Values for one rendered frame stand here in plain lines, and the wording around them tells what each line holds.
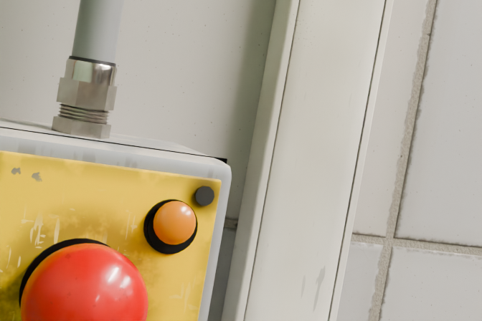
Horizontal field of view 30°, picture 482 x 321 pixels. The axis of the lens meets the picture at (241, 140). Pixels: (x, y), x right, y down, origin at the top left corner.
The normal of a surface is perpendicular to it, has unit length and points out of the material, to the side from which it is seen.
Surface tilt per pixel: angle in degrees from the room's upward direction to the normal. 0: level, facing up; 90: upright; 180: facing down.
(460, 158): 90
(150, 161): 67
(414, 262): 90
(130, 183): 90
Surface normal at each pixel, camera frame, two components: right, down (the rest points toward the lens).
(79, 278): 0.09, -0.43
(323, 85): 0.35, 0.11
